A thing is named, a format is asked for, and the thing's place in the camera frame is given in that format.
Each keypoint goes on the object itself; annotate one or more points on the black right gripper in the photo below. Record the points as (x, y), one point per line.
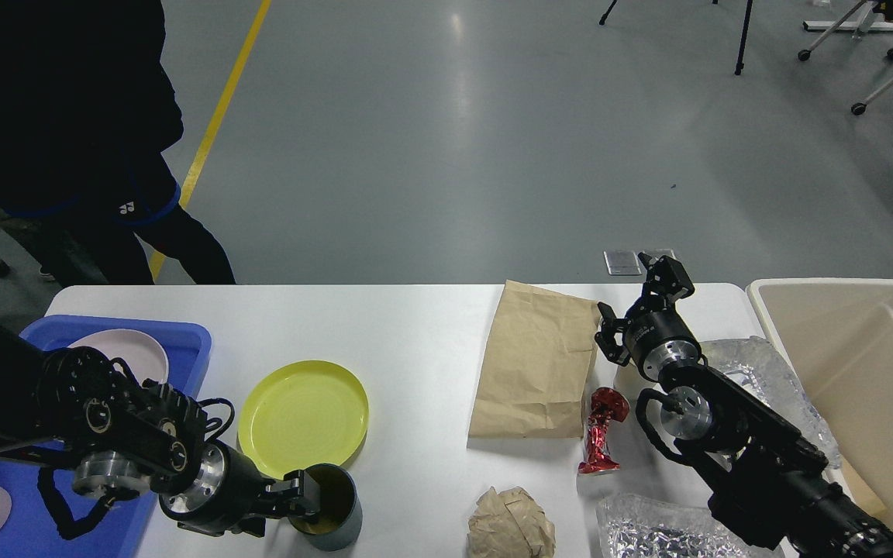
(655, 335)

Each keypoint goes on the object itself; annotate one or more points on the yellow plate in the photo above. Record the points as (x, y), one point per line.
(303, 414)

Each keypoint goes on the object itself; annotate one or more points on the person in black leggings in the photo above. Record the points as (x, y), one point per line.
(86, 112)

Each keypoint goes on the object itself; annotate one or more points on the beige plastic bin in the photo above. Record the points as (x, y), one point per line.
(837, 334)

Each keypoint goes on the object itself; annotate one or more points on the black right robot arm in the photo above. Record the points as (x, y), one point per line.
(765, 476)

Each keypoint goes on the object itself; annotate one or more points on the red foil wrapper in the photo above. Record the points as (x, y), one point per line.
(607, 406)

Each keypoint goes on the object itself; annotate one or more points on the clear plastic bag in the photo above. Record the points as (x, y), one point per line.
(757, 366)

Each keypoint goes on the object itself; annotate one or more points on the pink plate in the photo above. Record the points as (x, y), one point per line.
(143, 354)

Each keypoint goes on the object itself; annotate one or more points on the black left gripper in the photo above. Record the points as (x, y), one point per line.
(230, 495)

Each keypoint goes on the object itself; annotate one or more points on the black tripod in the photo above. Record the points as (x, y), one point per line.
(739, 64)

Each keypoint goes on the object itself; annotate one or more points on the blue plastic tray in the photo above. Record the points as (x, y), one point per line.
(29, 530)

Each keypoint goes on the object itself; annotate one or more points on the crumpled brown paper ball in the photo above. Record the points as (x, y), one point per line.
(510, 523)

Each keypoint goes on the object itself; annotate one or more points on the flat brown paper bag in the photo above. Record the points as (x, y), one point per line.
(537, 357)

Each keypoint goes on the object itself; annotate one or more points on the dark teal mug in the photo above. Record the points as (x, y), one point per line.
(338, 523)

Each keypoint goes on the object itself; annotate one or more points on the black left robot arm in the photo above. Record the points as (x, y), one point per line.
(99, 436)

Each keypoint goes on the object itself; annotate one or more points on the floor outlet plate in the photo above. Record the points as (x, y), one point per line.
(627, 263)

